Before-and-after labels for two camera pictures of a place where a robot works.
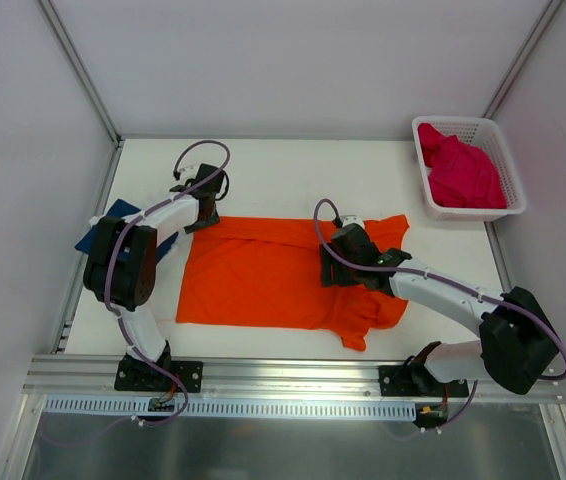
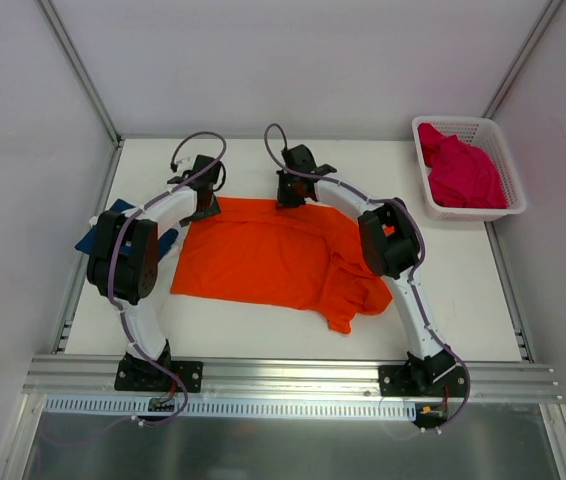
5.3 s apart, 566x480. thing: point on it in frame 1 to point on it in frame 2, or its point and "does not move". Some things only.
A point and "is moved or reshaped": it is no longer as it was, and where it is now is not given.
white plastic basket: [484, 133] does not move
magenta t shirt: [460, 174] does not move
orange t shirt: [267, 272] is moved or reshaped
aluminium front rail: [70, 378] does not move
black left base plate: [136, 375] does not move
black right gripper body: [330, 270] to [289, 195]
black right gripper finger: [333, 272] to [286, 196]
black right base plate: [404, 380] does not move
